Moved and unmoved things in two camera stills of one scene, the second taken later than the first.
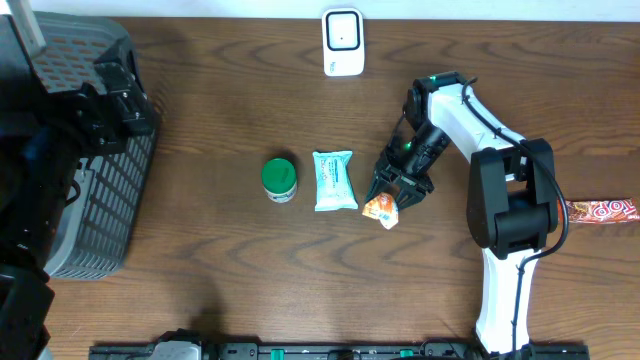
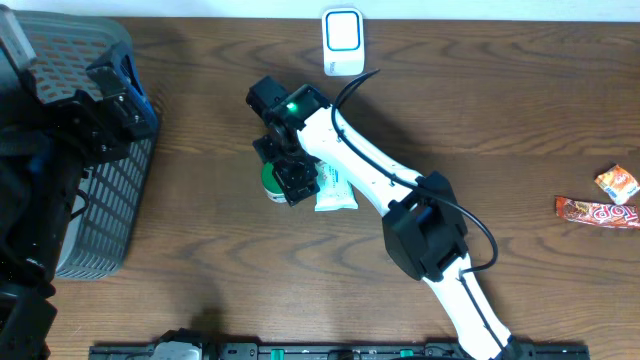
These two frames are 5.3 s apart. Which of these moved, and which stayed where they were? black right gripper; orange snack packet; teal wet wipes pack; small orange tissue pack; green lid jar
Moved: black right gripper; small orange tissue pack
Stayed: orange snack packet; green lid jar; teal wet wipes pack
